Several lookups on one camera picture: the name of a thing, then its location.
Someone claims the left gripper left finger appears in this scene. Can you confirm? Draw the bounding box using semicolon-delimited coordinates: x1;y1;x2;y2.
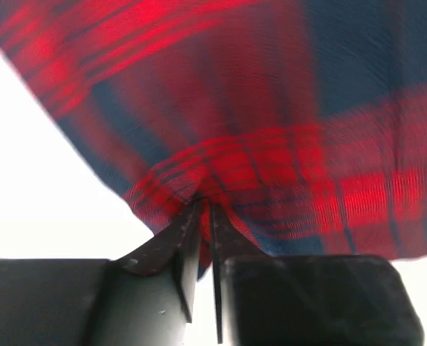
108;203;200;345

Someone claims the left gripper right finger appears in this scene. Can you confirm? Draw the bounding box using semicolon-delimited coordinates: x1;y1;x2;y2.
210;204;265;345

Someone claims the red plaid skirt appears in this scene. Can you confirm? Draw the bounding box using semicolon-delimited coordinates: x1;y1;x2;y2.
0;1;427;270

